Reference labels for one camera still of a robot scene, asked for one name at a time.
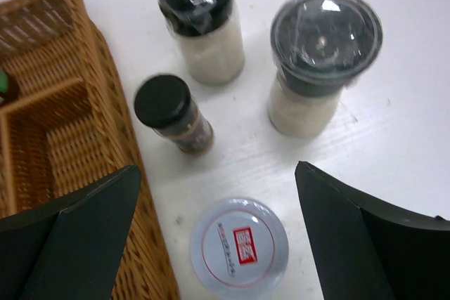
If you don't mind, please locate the salt bottle black knob cap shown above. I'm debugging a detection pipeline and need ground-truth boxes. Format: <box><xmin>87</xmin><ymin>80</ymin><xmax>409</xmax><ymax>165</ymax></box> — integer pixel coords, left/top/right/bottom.
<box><xmin>158</xmin><ymin>0</ymin><xmax>245</xmax><ymax>86</ymax></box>

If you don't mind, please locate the small pepper jar black cap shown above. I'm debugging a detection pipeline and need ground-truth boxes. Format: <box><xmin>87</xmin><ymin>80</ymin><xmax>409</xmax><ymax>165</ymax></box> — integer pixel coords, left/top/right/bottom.
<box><xmin>134</xmin><ymin>74</ymin><xmax>214</xmax><ymax>154</ymax></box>

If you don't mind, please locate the red sauce bottle green label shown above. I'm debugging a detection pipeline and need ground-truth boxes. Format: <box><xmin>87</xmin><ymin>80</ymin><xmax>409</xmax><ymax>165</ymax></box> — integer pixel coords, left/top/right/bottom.
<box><xmin>0</xmin><ymin>70</ymin><xmax>20</xmax><ymax>106</ymax></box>

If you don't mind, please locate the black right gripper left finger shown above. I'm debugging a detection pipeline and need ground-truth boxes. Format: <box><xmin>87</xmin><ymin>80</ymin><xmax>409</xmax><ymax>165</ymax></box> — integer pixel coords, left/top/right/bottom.
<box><xmin>1</xmin><ymin>165</ymin><xmax>141</xmax><ymax>299</ymax></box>

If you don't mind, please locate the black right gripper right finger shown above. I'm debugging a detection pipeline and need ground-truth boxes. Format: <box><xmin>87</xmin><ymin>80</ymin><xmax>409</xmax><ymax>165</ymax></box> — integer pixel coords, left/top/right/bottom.
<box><xmin>295</xmin><ymin>162</ymin><xmax>449</xmax><ymax>299</ymax></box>

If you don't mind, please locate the brown wicker divided basket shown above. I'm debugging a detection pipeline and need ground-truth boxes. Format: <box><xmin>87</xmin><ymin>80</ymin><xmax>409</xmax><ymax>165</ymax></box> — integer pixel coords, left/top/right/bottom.
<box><xmin>1</xmin><ymin>0</ymin><xmax>179</xmax><ymax>299</ymax></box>

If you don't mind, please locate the sauce jar white red lid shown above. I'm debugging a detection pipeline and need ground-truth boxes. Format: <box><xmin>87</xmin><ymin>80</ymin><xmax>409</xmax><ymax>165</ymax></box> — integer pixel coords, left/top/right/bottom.
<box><xmin>190</xmin><ymin>197</ymin><xmax>289</xmax><ymax>299</ymax></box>

